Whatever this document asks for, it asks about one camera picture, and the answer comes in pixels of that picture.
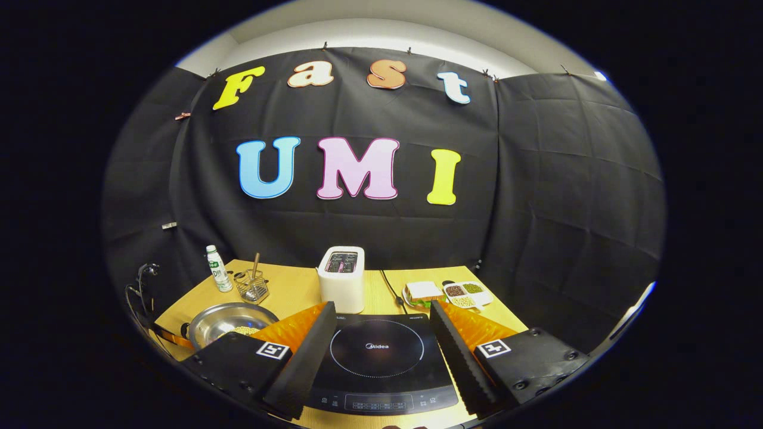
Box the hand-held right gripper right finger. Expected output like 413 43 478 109
429 299 594 421

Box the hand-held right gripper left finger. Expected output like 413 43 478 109
181 301 337 421

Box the stainless steel pot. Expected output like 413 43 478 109
181 302 280 350

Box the black induction cooktop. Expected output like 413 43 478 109
304 313 460 416

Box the white divided bean dish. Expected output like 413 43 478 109
442 281 494 311

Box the white plate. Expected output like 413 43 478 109
402 286 448 309

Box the white green-label plastic bottle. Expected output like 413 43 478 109
206 245 234 293

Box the white toaster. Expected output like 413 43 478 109
317 246 365 315

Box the black backdrop cloth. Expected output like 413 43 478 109
101 48 665 358

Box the metal wire utensil holder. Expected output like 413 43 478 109
234 269 270 305

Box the black power cable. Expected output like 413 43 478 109
381 270 409 315

